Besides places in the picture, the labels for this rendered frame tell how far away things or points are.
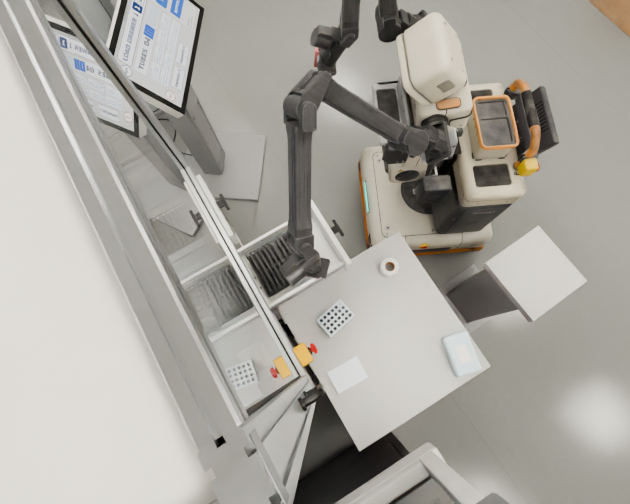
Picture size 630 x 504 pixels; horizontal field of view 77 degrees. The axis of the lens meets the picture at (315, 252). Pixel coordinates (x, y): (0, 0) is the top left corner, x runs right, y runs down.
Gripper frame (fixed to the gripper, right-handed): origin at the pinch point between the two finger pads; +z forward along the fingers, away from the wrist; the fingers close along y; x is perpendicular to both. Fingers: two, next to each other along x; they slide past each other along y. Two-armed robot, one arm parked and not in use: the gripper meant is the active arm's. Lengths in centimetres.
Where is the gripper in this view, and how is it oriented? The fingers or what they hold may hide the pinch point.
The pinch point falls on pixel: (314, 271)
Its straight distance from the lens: 139.1
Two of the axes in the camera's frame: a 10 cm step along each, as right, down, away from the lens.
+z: 0.7, 2.7, 9.6
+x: 2.4, -9.4, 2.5
